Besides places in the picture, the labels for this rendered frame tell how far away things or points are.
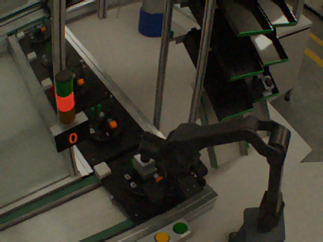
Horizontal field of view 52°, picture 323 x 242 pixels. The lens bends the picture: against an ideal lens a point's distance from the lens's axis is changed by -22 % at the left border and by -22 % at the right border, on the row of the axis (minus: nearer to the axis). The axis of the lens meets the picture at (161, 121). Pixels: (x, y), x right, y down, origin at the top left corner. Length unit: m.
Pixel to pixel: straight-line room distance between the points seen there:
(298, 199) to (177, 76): 0.83
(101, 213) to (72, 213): 0.10
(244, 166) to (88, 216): 0.64
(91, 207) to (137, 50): 0.92
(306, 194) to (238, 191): 0.33
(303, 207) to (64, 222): 0.92
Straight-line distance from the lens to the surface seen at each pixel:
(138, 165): 1.22
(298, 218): 1.48
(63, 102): 1.01
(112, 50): 1.95
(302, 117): 3.16
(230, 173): 1.50
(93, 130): 1.39
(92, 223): 1.27
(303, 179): 1.60
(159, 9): 1.95
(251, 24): 1.05
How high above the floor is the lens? 2.05
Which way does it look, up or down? 47 degrees down
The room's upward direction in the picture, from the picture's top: 7 degrees clockwise
